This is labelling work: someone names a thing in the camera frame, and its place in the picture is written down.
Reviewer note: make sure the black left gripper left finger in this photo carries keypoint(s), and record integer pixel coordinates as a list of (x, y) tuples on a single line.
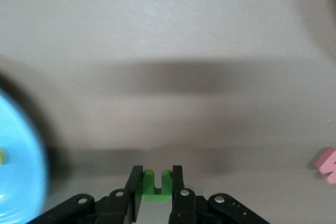
[(136, 182)]

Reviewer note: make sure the blue plate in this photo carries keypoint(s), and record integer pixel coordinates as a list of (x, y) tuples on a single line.
[(21, 169)]

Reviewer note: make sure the pink foam letter w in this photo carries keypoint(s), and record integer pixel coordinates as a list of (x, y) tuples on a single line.
[(328, 166)]

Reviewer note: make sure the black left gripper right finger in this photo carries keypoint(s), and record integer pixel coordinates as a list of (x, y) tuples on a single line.
[(177, 179)]

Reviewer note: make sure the yellow foam number 2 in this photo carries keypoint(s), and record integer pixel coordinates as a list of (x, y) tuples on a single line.
[(2, 157)]

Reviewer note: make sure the green foam letter u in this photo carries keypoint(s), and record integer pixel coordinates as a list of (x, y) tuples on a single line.
[(157, 196)]

